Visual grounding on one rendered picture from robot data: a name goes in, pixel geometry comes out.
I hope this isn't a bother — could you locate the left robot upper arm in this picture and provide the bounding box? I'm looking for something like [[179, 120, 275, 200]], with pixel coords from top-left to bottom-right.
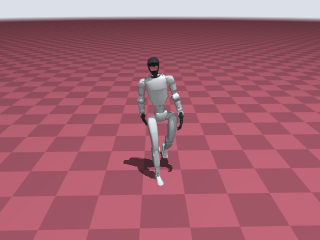
[[165, 75, 180, 101]]

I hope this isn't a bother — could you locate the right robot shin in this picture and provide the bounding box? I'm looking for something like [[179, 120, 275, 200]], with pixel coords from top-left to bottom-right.
[[151, 147, 160, 177]]

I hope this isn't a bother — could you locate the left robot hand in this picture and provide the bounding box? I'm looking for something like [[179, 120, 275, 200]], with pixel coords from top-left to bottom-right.
[[177, 112, 184, 130]]

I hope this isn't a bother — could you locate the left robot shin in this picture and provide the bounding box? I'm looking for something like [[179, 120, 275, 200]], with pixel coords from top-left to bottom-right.
[[164, 140, 173, 151]]

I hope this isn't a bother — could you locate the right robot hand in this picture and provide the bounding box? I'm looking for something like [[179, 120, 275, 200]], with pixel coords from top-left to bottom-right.
[[140, 113, 147, 126]]

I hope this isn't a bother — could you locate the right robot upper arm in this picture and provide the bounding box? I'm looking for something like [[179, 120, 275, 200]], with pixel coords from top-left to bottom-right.
[[137, 78, 146, 104]]

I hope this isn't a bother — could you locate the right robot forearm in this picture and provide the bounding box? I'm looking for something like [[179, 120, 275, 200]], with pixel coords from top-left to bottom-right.
[[137, 100, 145, 116]]

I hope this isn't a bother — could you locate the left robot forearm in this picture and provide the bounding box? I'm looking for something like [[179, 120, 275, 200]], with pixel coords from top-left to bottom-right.
[[174, 94, 184, 115]]

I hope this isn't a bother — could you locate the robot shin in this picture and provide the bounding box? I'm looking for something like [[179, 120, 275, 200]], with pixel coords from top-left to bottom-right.
[[151, 147, 160, 177], [164, 140, 173, 151]]

